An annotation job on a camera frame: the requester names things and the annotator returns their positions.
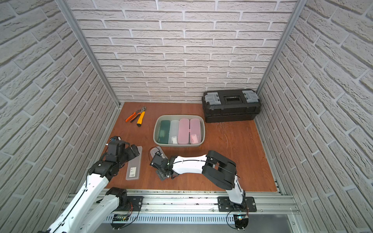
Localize clear rectangular pencil case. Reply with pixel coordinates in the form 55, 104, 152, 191
126, 146, 143, 181

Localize dark green pencil case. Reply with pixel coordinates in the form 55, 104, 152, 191
158, 120, 171, 144

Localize clear pencil case with label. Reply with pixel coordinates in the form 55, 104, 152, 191
168, 120, 180, 144

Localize pink pencil case with label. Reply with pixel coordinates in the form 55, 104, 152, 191
190, 118, 202, 144

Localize clear rounded pencil case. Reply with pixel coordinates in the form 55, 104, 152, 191
151, 147, 167, 158

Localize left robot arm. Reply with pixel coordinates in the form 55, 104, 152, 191
46, 137, 140, 233

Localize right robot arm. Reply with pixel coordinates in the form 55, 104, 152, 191
150, 147, 247, 211

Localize grey plastic storage tray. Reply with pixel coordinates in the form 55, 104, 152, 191
153, 115, 206, 148

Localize left controller board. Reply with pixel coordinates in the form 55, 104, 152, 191
111, 214, 131, 230

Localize controller board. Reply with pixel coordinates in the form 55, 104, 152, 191
233, 215, 249, 230
111, 214, 131, 230

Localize black plastic toolbox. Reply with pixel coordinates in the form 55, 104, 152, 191
202, 89, 262, 123

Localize right controller board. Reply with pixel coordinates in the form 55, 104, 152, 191
233, 215, 249, 230

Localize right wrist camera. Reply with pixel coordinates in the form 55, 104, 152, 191
153, 151, 165, 165

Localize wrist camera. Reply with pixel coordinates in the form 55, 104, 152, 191
153, 151, 165, 165
110, 136, 121, 142

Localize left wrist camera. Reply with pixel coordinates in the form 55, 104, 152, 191
110, 136, 121, 142

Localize yellow handled cutter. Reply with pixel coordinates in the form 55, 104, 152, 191
137, 106, 146, 127

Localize aluminium mounting rail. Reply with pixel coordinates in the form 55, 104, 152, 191
59, 190, 301, 216

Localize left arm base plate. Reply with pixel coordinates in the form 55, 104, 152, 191
114, 196, 144, 212

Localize orange handled pliers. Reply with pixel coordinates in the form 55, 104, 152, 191
125, 108, 144, 122

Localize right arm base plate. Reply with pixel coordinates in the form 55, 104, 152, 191
217, 197, 257, 213

